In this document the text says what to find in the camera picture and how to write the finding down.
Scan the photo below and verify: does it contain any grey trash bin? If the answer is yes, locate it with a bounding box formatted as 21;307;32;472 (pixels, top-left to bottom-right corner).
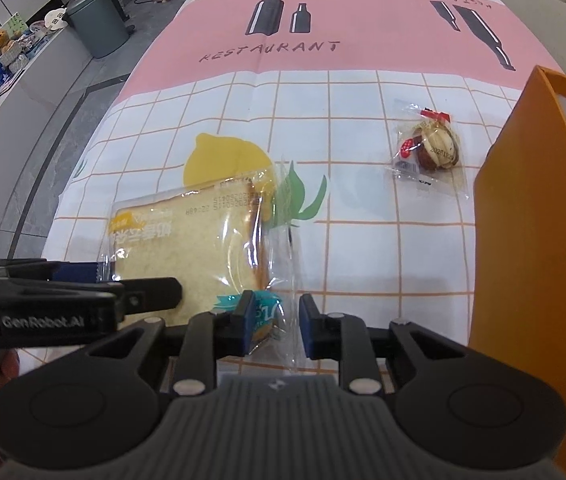
65;0;130;59

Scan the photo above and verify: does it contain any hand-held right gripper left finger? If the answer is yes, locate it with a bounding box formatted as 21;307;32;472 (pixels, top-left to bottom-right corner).
87;290;256;397

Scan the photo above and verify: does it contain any orange box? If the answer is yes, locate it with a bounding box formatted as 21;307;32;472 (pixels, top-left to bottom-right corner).
468;65;566;478

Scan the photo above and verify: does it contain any white low cabinet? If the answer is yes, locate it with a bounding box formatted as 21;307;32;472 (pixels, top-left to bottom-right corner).
0;22;94;221

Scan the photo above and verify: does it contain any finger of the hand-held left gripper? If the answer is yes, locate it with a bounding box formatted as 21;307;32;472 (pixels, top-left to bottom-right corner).
0;258;102;282
8;276;184;315

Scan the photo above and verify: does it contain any white paper fan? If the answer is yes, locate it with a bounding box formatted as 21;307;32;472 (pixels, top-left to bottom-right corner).
43;9;70;31

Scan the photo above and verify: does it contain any date walnut snack packet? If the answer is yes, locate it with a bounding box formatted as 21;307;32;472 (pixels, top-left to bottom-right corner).
385;100;466;191

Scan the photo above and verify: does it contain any pink checked printed tablecloth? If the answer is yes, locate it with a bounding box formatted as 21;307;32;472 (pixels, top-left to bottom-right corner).
45;0;566;378

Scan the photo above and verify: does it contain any sliced bread packet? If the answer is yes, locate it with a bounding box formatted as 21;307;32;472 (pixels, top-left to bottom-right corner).
98;167;310;376

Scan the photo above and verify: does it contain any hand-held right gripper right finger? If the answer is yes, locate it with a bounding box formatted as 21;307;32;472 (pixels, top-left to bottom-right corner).
299;293;466;397

